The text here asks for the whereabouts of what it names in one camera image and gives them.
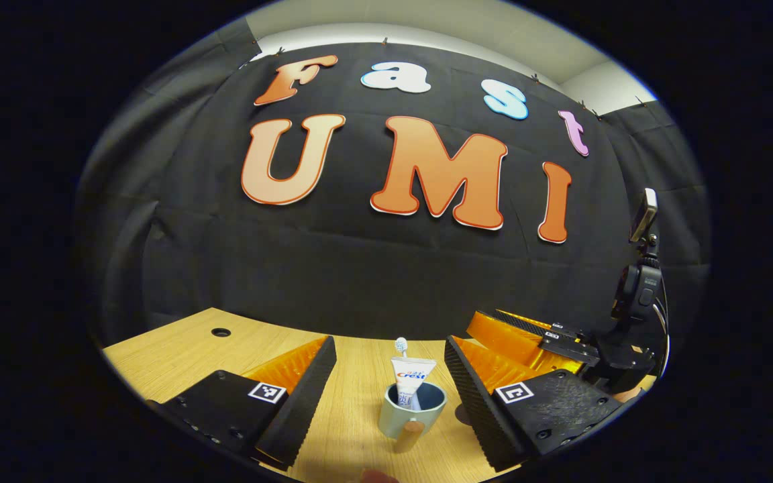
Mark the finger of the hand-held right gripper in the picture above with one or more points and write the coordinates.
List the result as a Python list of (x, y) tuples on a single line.
[(561, 327), (571, 350)]

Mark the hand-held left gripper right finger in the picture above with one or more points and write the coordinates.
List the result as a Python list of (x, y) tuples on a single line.
[(477, 409)]

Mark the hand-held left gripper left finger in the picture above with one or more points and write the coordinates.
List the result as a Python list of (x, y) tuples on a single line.
[(306, 402)]

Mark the dark brown round coaster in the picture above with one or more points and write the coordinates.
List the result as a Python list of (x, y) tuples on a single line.
[(462, 416)]

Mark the white toothpaste tube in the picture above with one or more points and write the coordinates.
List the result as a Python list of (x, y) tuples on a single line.
[(413, 376)]

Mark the white toothbrush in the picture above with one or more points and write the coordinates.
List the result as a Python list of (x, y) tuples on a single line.
[(400, 345)]

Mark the wooden desktop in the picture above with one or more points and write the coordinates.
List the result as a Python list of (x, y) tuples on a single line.
[(353, 429)]

